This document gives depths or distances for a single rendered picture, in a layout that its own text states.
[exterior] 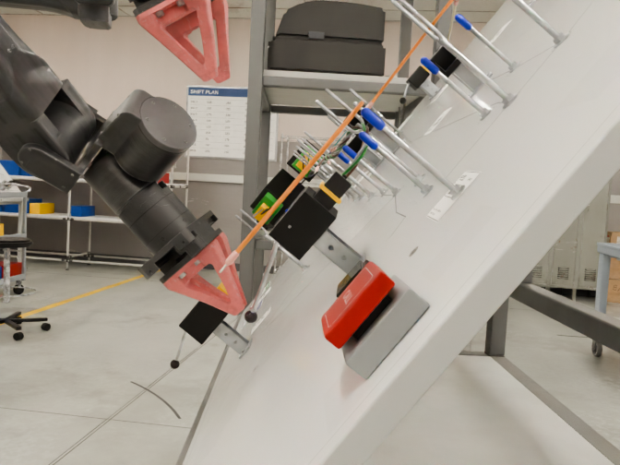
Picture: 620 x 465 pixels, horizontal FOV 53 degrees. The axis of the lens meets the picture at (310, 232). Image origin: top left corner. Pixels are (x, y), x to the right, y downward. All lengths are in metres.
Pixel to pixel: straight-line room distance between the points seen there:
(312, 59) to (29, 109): 1.12
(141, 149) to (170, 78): 8.18
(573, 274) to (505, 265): 7.59
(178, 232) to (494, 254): 0.36
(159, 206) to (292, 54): 1.07
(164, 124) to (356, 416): 0.34
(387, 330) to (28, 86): 0.39
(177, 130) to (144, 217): 0.09
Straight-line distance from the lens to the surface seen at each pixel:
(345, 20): 1.68
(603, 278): 5.21
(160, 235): 0.63
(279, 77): 1.57
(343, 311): 0.36
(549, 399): 1.31
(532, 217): 0.33
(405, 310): 0.36
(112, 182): 0.63
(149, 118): 0.58
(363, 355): 0.36
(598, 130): 0.36
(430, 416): 1.13
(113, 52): 9.13
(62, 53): 9.46
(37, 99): 0.61
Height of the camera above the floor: 1.18
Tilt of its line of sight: 4 degrees down
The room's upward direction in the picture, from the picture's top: 3 degrees clockwise
